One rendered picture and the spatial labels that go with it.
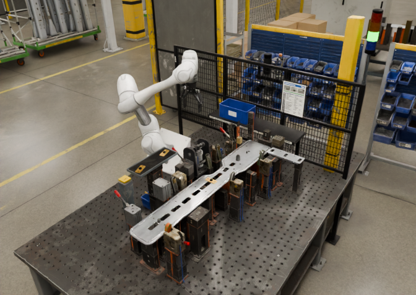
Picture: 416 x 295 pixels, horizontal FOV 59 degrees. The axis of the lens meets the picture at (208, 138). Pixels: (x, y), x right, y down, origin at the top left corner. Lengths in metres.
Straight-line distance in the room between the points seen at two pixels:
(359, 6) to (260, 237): 7.11
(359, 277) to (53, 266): 2.40
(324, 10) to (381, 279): 6.87
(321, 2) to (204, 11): 4.86
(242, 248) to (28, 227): 2.38
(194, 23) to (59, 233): 3.19
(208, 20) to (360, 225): 2.95
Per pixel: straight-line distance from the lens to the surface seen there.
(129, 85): 2.79
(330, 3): 9.29
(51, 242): 2.88
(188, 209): 2.44
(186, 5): 5.07
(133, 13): 10.22
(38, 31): 10.09
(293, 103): 3.25
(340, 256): 3.67
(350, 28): 2.94
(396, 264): 3.78
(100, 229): 2.86
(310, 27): 7.17
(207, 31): 4.94
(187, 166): 2.69
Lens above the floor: 2.57
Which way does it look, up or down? 30 degrees down
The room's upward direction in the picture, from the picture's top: 1 degrees counter-clockwise
